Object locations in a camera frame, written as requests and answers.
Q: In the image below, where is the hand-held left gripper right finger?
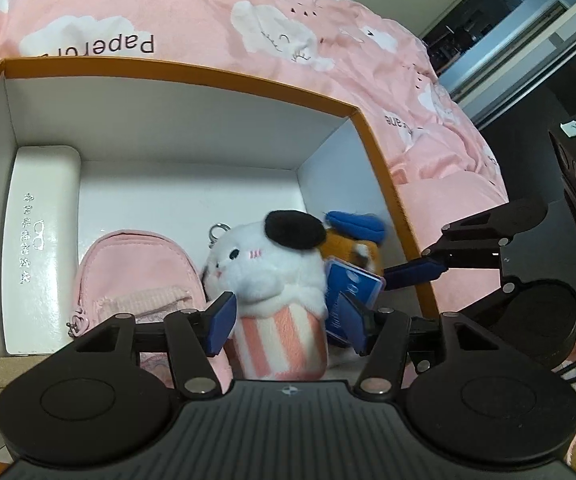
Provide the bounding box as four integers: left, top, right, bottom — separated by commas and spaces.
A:
340, 292, 534, 397

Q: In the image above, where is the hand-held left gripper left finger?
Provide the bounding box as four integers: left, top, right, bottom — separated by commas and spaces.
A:
52, 291, 239, 398

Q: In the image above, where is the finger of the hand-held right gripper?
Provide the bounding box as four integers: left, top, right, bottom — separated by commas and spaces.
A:
460, 269, 525, 325
383, 197, 551, 291

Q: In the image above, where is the blue card packet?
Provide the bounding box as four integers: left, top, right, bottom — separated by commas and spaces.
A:
324, 257, 385, 348

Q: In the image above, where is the brown plush with blue hat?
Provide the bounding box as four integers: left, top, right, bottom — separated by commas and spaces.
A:
318, 211, 387, 273

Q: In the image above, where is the white black-eared plush toy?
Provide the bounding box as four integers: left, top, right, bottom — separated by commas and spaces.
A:
202, 210, 331, 380

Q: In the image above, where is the pink pouch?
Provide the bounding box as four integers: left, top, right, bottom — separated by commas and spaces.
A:
68, 230, 233, 391

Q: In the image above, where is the white glasses case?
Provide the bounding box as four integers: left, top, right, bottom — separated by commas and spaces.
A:
5, 146, 81, 356

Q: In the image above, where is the orange cardboard box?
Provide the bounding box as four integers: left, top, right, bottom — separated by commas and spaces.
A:
0, 57, 441, 473

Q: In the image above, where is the brown cardboard piece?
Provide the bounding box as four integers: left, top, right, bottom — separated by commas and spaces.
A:
0, 356, 61, 392

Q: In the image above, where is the pink cloud print blanket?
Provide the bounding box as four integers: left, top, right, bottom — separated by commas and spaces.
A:
0, 0, 509, 318

